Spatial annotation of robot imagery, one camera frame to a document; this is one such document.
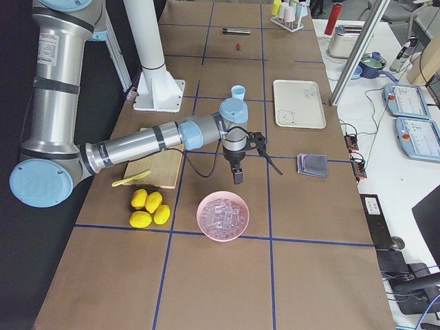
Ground steel muddler black tip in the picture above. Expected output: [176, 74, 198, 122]
[222, 27, 251, 35]

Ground black power strip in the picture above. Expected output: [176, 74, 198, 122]
[344, 134, 359, 153]
[349, 153, 367, 182]

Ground red bottle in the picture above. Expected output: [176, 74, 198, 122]
[324, 3, 343, 36]

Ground aluminium frame post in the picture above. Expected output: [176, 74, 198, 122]
[329, 0, 390, 106]

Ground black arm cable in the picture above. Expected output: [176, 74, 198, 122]
[184, 126, 284, 179]

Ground yellow plastic knife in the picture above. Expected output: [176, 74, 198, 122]
[111, 170, 151, 188]

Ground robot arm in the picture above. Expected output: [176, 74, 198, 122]
[9, 1, 249, 208]

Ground light blue plastic cup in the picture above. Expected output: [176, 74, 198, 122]
[231, 85, 246, 100]

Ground pink bowl of ice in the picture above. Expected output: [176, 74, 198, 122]
[197, 191, 250, 243]

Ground yellow plastic cup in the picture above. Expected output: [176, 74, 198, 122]
[271, 0, 282, 16]

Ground blue saucepan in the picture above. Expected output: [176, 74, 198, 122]
[359, 52, 398, 83]

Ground cream bear serving tray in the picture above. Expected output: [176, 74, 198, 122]
[273, 80, 327, 129]

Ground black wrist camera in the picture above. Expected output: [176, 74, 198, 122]
[245, 132, 266, 153]

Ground grey folded cloth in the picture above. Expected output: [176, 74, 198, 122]
[297, 153, 328, 178]

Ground white plastic cup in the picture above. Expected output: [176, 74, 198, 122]
[277, 3, 289, 19]

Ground whole yellow lemon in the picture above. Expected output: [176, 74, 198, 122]
[153, 204, 171, 226]
[144, 192, 163, 213]
[129, 210, 153, 228]
[131, 189, 148, 210]

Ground teach pendant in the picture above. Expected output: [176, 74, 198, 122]
[384, 83, 430, 120]
[395, 117, 439, 162]

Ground blue bowl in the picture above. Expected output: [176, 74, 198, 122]
[340, 64, 364, 80]

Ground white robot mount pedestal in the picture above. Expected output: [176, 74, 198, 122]
[124, 0, 186, 113]

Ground teach pendant far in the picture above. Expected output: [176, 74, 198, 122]
[384, 83, 430, 120]

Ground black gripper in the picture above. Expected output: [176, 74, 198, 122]
[223, 147, 245, 185]

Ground pink plastic cup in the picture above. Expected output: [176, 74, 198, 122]
[283, 6, 296, 24]

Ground bamboo cutting board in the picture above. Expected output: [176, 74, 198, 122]
[124, 144, 184, 189]

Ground teach pendant near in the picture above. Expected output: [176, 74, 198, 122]
[395, 117, 439, 162]

